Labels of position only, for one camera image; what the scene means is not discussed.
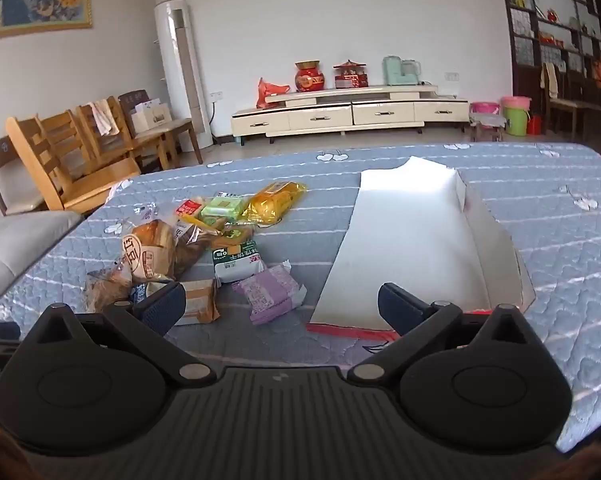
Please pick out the light green biscuit packet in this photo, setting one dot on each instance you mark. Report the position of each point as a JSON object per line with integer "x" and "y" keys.
{"x": 225, "y": 207}

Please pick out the white towel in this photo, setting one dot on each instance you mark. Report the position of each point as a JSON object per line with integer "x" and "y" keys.
{"x": 105, "y": 117}

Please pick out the clear yellow-edged biscuit packet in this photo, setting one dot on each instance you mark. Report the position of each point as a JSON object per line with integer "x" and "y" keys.
{"x": 195, "y": 252}

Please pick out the cream television cabinet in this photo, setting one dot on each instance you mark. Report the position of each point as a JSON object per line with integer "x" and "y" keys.
{"x": 330, "y": 115}

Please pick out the red gold vase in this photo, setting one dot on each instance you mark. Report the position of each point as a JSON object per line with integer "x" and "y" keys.
{"x": 309, "y": 77}

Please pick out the orange green-label snack packet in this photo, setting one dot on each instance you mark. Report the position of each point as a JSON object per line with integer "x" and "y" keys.
{"x": 233, "y": 235}

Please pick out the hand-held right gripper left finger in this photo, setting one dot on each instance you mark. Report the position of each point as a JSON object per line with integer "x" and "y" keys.
{"x": 163, "y": 306}

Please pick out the white paper bag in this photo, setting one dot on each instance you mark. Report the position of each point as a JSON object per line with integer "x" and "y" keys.
{"x": 150, "y": 117}

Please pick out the grey sofa cushion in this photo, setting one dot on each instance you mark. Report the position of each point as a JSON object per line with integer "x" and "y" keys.
{"x": 15, "y": 245}

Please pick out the mint green kitchen appliance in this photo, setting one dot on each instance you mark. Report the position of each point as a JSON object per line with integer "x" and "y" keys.
{"x": 398, "y": 71}

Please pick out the white cardboard box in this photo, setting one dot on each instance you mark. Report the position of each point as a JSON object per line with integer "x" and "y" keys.
{"x": 405, "y": 240}

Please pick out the round bread packet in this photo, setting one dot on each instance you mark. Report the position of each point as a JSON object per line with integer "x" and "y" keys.
{"x": 148, "y": 252}

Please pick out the red-label rice cracker packet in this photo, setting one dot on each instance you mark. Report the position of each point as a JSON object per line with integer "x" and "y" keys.
{"x": 189, "y": 207}

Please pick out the red gift box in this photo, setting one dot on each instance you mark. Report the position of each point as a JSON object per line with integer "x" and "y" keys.
{"x": 351, "y": 75}

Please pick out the yellow snack packet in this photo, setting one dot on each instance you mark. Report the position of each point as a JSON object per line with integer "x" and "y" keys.
{"x": 275, "y": 202}

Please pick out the flat red box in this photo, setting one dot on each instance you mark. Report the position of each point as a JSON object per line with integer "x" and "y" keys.
{"x": 550, "y": 38}

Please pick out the green bucket with pink rim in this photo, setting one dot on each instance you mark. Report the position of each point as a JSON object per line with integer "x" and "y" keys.
{"x": 515, "y": 117}

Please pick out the red figurine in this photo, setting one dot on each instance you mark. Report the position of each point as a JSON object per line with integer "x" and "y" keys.
{"x": 551, "y": 14}

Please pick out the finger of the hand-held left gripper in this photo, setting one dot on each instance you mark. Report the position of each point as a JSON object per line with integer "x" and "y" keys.
{"x": 0, "y": 331}

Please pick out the blue quilted bedspread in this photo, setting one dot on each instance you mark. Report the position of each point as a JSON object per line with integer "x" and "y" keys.
{"x": 555, "y": 240}

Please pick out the cream cloth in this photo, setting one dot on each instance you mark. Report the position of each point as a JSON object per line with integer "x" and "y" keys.
{"x": 549, "y": 80}

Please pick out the tan snack packet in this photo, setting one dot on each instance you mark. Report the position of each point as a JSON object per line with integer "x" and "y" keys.
{"x": 198, "y": 302}

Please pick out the red plastic bag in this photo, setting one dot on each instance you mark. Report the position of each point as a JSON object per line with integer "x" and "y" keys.
{"x": 270, "y": 94}

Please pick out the dark wooden dining chair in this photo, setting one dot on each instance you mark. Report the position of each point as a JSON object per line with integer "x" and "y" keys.
{"x": 570, "y": 105}

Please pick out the dark wooden display shelf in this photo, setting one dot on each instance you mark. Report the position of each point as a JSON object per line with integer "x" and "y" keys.
{"x": 525, "y": 60}

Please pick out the small red container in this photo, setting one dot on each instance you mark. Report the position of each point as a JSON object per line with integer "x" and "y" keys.
{"x": 534, "y": 124}

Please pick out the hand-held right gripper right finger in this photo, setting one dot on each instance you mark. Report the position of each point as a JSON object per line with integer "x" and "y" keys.
{"x": 395, "y": 308}

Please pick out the dark green white biscuit packet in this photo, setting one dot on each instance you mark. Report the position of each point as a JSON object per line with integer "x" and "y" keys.
{"x": 238, "y": 262}

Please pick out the white tower air conditioner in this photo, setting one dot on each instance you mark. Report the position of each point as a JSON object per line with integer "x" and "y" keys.
{"x": 185, "y": 75}

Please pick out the purple snack packet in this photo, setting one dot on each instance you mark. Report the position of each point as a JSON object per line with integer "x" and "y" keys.
{"x": 268, "y": 295}

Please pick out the dark chair with cream cushion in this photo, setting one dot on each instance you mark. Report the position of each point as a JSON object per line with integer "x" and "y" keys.
{"x": 10, "y": 185}

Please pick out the pink plastic basin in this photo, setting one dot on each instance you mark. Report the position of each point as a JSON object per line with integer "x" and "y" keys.
{"x": 484, "y": 108}

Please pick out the brown bread clear packet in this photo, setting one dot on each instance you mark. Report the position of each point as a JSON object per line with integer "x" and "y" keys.
{"x": 105, "y": 290}

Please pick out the tilted light wooden chair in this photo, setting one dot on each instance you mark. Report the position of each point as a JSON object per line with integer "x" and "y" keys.
{"x": 105, "y": 170}

